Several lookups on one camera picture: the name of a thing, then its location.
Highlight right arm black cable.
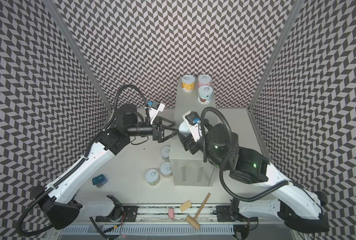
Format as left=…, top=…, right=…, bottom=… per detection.
left=199, top=106, right=289, bottom=202

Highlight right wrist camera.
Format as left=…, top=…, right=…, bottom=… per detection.
left=183, top=111, right=202, bottom=142

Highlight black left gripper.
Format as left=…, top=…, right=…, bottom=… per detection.
left=125, top=115, right=180, bottom=144

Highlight white metal cabinet counter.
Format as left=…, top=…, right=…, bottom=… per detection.
left=170, top=79, right=216, bottom=187

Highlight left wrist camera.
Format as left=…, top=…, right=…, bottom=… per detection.
left=148, top=101, right=166, bottom=124

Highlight pink eraser block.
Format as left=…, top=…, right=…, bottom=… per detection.
left=168, top=208, right=175, bottom=220

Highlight pink labelled can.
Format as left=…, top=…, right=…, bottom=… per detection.
left=198, top=75, right=213, bottom=88

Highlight orange labelled can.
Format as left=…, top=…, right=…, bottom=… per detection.
left=160, top=162, right=173, bottom=178

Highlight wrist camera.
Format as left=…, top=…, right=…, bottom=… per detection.
left=148, top=101, right=166, bottom=124
left=183, top=111, right=202, bottom=142

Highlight wooden mallet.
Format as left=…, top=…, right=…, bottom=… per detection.
left=186, top=193, right=211, bottom=231

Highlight yellow labelled can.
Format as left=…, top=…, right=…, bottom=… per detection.
left=181, top=75, right=196, bottom=93

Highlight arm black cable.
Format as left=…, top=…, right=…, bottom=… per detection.
left=15, top=84, right=149, bottom=237
left=199, top=106, right=289, bottom=202

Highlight small wooden block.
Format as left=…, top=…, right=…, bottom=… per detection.
left=179, top=200, right=192, bottom=213

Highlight aluminium front rail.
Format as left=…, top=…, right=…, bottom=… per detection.
left=46, top=202, right=304, bottom=226

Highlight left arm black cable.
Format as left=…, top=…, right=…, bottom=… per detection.
left=15, top=84, right=149, bottom=237

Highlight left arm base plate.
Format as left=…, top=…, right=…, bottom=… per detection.
left=95, top=195, right=139, bottom=223

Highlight green labelled front can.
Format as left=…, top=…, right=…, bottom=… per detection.
left=145, top=169, right=160, bottom=186

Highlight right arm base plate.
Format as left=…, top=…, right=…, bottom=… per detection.
left=213, top=205, right=259, bottom=223

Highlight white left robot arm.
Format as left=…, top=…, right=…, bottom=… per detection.
left=33, top=101, right=178, bottom=230

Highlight blue toy block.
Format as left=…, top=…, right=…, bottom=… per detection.
left=92, top=174, right=108, bottom=188

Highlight pink can sideways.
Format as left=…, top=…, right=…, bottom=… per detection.
left=179, top=121, right=192, bottom=137

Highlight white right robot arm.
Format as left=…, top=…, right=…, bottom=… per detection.
left=178, top=123, right=330, bottom=234

